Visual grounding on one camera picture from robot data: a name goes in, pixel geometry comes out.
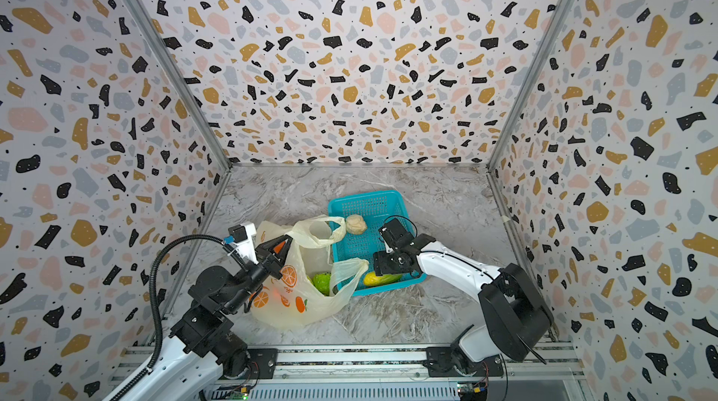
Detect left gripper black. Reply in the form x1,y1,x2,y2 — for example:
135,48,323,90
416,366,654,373
223,232,291,316

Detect green yellow mango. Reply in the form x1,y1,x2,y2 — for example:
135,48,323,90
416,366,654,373
363,272,403,288

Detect yellow plastic bag orange prints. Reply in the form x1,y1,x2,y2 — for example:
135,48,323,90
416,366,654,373
251,216,368,329

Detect beige garlic bulb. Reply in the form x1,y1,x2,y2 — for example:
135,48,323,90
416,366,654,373
345,214,368,236

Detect green apple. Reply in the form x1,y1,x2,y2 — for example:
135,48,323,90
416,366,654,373
312,273,332,296

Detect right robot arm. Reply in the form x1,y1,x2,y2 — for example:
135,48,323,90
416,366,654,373
373,218,553,371

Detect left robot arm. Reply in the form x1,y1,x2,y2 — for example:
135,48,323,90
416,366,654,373
108,227,293,400

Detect teal plastic basket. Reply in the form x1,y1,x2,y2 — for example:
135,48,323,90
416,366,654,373
327,190,426,297

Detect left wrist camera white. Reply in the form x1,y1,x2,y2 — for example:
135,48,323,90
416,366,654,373
223,223,258,266

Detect black corrugated cable conduit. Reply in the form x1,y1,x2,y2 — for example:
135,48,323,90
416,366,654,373
108,233,248,401

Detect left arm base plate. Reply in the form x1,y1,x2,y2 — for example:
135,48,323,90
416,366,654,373
219,348,279,382

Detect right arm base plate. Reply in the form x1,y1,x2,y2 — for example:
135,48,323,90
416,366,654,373
423,346,504,379

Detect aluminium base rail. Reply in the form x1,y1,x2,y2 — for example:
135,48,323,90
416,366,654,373
110,342,592,400

